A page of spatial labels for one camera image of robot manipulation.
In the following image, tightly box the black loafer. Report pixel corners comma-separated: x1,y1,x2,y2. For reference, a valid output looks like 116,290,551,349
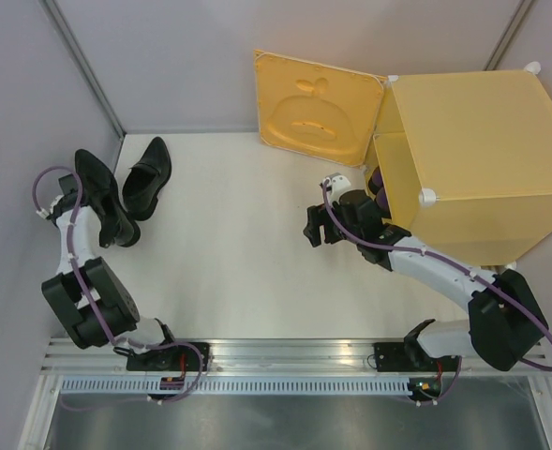
74,149,141,248
122,137,172,221

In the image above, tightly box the purple loafer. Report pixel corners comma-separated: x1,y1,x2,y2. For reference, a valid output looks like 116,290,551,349
367,167,383,195
375,187,392,218

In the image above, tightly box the yellow cabinet door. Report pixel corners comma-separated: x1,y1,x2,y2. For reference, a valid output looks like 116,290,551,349
254,50,386,167

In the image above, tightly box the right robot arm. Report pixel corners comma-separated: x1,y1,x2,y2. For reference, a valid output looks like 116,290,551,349
303,189,548,371

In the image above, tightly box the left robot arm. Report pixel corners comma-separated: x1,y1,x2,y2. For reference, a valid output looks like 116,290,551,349
37,173,180,371

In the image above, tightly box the yellow plastic shoe cabinet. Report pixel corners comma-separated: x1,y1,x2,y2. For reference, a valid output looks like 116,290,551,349
365,69,552,266

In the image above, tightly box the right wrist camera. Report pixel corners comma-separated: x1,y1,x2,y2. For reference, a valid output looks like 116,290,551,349
321,172,351,195

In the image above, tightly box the aluminium mounting rail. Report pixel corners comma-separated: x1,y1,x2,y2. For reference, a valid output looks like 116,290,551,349
40,336,552,379

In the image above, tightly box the left aluminium corner post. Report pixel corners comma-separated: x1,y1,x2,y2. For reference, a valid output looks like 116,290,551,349
39,0,127,141

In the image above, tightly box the aluminium corner post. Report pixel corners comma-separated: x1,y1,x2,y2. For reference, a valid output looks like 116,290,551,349
39,0,127,141
483,0,538,71

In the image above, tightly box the white slotted cable duct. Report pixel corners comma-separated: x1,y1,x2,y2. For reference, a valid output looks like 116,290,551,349
61,375,412,397

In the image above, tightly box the right aluminium corner post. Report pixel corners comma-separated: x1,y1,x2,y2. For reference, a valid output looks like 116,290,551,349
483,0,538,71

